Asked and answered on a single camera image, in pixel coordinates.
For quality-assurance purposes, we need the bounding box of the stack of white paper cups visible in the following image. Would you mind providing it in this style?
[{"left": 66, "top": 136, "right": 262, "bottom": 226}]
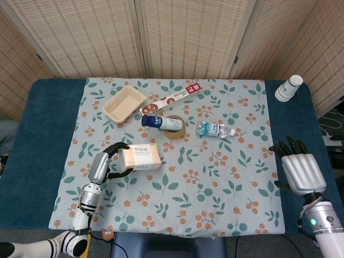
[{"left": 274, "top": 74, "right": 304, "bottom": 102}]

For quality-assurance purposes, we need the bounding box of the dark teal table cover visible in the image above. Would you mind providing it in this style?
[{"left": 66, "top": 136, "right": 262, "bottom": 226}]
[{"left": 0, "top": 78, "right": 344, "bottom": 236}]

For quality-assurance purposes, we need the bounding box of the bamboo folding screen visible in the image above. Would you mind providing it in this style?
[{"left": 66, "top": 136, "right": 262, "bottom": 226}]
[{"left": 0, "top": 0, "right": 344, "bottom": 127}]

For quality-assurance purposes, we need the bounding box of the clear plastic water bottle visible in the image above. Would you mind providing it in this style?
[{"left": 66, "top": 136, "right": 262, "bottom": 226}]
[{"left": 195, "top": 120, "right": 236, "bottom": 139}]

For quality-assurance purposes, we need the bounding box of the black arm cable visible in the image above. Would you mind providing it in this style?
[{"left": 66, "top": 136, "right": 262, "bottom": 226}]
[{"left": 87, "top": 232, "right": 120, "bottom": 258}]

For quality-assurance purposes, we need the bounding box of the floral leaf print tablecloth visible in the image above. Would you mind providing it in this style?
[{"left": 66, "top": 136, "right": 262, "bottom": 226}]
[{"left": 48, "top": 77, "right": 286, "bottom": 239}]

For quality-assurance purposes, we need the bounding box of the blue padded chair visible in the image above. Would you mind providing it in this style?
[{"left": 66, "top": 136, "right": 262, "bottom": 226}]
[{"left": 110, "top": 231, "right": 226, "bottom": 258}]

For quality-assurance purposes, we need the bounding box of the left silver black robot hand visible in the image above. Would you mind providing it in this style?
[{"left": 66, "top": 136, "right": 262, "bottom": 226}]
[{"left": 88, "top": 142, "right": 135, "bottom": 185}]

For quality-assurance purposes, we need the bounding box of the beige food tray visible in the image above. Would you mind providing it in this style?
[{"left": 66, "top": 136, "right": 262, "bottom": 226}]
[{"left": 102, "top": 85, "right": 147, "bottom": 124}]

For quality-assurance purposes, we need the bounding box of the face tissue pack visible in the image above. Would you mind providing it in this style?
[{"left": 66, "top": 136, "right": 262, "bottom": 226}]
[{"left": 119, "top": 144, "right": 162, "bottom": 171}]

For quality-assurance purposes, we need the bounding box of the blue white bottle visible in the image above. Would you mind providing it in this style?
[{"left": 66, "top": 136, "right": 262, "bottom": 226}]
[{"left": 141, "top": 114, "right": 184, "bottom": 132}]

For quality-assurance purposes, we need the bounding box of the grey blue jeans leg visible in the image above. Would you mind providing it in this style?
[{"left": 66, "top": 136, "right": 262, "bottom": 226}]
[{"left": 0, "top": 120, "right": 19, "bottom": 151}]

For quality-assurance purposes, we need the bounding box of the brown packing tape roll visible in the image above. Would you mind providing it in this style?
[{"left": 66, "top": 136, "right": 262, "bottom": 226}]
[{"left": 162, "top": 114, "right": 187, "bottom": 140}]

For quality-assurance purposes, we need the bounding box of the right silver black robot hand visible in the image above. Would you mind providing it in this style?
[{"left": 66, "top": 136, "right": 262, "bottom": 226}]
[{"left": 268, "top": 135, "right": 327, "bottom": 196}]

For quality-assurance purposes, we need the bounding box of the long red white carton box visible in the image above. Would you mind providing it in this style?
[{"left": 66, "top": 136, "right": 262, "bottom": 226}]
[{"left": 138, "top": 79, "right": 203, "bottom": 116}]

